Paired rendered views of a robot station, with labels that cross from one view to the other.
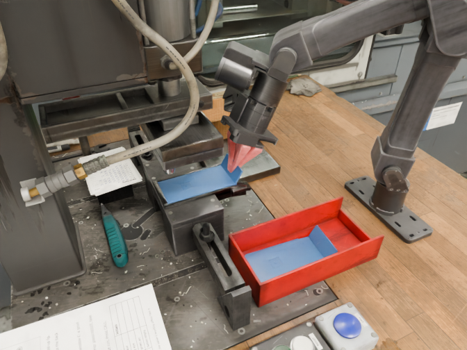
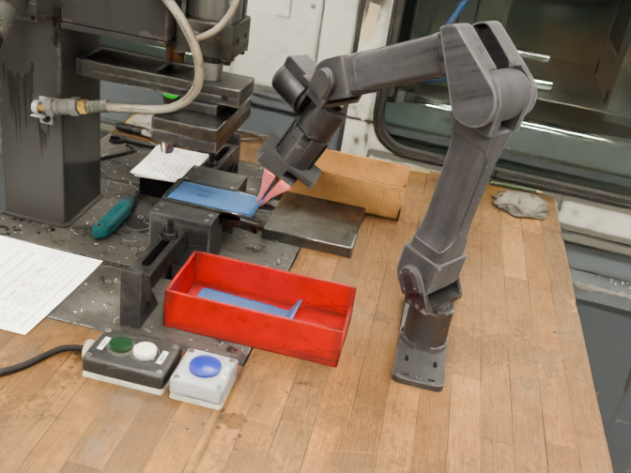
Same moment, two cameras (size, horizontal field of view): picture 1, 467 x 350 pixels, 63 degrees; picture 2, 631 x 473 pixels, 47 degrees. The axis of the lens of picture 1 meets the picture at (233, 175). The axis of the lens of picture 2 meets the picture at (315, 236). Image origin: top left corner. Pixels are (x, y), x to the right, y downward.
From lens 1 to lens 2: 0.68 m
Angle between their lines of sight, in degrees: 28
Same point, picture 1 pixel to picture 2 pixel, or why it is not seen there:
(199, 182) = (219, 197)
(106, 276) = (78, 237)
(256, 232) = (228, 268)
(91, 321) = (30, 255)
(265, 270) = not seen: hidden behind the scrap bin
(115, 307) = (57, 258)
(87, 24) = not seen: outside the picture
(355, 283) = (279, 368)
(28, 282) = (17, 205)
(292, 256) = not seen: hidden behind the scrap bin
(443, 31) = (456, 91)
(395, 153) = (420, 249)
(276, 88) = (318, 116)
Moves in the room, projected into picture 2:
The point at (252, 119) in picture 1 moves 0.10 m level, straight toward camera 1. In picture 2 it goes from (287, 143) to (240, 157)
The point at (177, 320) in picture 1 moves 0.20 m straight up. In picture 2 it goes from (88, 292) to (87, 167)
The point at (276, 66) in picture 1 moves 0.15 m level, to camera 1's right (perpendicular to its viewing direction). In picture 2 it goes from (312, 85) to (402, 117)
